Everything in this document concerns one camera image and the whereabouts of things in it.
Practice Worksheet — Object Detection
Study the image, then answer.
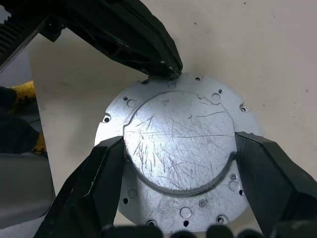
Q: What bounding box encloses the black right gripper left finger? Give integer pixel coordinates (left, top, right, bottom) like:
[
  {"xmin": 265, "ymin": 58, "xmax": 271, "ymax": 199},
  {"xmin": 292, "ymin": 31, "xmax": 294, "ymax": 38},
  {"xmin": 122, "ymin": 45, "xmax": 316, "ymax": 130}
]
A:
[{"xmin": 34, "ymin": 135, "xmax": 127, "ymax": 238}]

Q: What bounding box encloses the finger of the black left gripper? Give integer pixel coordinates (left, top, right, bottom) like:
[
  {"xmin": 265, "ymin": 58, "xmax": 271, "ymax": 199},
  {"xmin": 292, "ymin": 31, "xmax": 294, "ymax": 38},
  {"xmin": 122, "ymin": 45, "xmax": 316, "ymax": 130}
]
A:
[
  {"xmin": 49, "ymin": 0, "xmax": 179, "ymax": 80},
  {"xmin": 130, "ymin": 0, "xmax": 184, "ymax": 76}
]

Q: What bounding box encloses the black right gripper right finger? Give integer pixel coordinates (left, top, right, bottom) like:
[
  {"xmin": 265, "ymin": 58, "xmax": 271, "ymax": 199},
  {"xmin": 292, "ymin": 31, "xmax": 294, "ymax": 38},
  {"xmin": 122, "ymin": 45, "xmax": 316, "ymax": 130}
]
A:
[{"xmin": 234, "ymin": 131, "xmax": 317, "ymax": 238}]

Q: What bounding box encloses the silver round motor lid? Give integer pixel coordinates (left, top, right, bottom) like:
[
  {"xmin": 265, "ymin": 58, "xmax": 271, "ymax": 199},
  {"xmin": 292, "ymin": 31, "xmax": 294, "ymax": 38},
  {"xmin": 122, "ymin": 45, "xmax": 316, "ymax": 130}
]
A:
[{"xmin": 95, "ymin": 71, "xmax": 264, "ymax": 234}]

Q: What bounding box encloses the grey rounded shell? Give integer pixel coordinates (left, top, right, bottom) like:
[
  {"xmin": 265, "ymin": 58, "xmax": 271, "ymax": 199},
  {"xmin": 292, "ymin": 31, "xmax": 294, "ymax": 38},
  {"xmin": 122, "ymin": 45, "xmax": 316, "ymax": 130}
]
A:
[{"xmin": 0, "ymin": 152, "xmax": 56, "ymax": 223}]

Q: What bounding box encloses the yellow black braided strap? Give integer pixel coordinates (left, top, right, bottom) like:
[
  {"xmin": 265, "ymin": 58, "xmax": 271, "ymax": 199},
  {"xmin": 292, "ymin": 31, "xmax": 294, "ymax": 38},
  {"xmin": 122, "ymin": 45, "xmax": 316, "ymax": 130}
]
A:
[{"xmin": 11, "ymin": 80, "xmax": 48, "ymax": 156}]

